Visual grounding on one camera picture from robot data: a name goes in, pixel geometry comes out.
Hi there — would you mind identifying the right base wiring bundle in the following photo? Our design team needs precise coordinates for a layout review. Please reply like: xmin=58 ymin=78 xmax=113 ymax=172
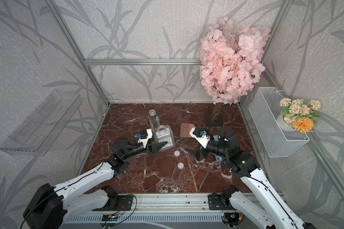
xmin=222 ymin=210 xmax=243 ymax=229

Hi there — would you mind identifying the square clear plastic bottle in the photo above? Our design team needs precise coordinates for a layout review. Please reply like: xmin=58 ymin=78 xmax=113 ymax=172
xmin=153 ymin=125 xmax=175 ymax=151

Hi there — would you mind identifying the white wire mesh basket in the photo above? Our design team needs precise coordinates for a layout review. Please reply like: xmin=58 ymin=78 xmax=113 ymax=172
xmin=249 ymin=87 xmax=309 ymax=158

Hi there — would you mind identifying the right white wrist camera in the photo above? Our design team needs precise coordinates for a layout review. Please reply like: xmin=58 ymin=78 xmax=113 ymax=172
xmin=189 ymin=127 xmax=211 ymax=149

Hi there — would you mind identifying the far clear plastic bottle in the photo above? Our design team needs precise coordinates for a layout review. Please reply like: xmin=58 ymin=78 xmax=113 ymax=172
xmin=148 ymin=109 xmax=160 ymax=130

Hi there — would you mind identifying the clear acrylic wall shelf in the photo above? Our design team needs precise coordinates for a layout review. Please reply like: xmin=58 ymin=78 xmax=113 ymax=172
xmin=0 ymin=90 xmax=83 ymax=156

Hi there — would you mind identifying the blue dustpan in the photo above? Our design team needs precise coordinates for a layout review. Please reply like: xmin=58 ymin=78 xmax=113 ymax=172
xmin=213 ymin=135 xmax=223 ymax=162

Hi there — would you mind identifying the left black base cable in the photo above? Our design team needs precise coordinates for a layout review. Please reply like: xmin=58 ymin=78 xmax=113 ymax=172
xmin=101 ymin=193 xmax=138 ymax=229

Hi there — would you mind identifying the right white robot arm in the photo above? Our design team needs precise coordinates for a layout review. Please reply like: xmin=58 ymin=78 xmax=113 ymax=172
xmin=187 ymin=125 xmax=314 ymax=229

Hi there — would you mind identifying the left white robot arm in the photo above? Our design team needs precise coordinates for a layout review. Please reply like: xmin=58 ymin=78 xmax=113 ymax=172
xmin=23 ymin=137 xmax=167 ymax=229

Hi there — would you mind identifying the pink artificial blossom tree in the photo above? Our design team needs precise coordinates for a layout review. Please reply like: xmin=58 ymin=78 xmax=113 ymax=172
xmin=199 ymin=16 xmax=271 ymax=124

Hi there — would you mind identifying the potted pastel flower bouquet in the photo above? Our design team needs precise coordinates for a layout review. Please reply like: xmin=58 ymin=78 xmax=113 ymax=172
xmin=277 ymin=97 xmax=321 ymax=133

